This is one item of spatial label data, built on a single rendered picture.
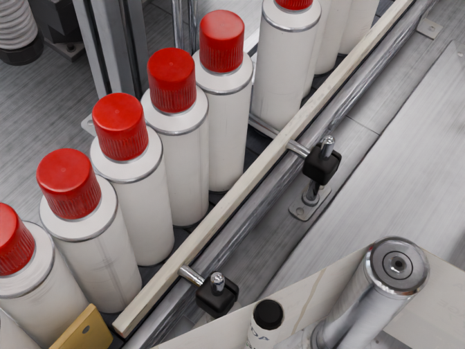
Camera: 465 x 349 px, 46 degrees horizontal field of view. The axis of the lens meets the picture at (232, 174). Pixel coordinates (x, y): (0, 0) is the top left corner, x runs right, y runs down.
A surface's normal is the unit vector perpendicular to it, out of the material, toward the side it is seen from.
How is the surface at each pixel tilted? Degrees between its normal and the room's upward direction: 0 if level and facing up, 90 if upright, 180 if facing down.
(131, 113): 2
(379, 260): 0
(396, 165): 0
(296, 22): 45
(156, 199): 90
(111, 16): 90
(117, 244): 90
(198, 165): 90
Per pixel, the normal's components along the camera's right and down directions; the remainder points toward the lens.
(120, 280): 0.67, 0.65
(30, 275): 0.53, -0.01
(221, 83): -0.01, 0.18
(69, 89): 0.04, -0.52
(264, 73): -0.68, 0.61
